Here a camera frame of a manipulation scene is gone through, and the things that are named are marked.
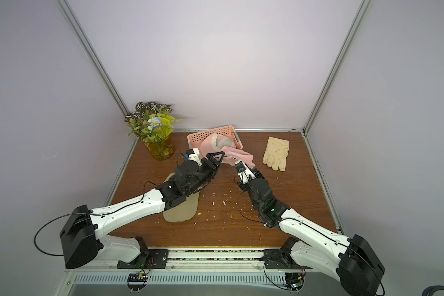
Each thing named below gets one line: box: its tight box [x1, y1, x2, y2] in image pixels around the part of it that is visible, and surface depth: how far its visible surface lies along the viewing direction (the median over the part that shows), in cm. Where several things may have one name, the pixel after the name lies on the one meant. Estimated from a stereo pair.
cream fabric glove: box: [262, 136, 290, 172], surface depth 111 cm
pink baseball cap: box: [200, 131, 256, 169], surface depth 112 cm
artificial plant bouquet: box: [124, 101, 184, 142], surface depth 100 cm
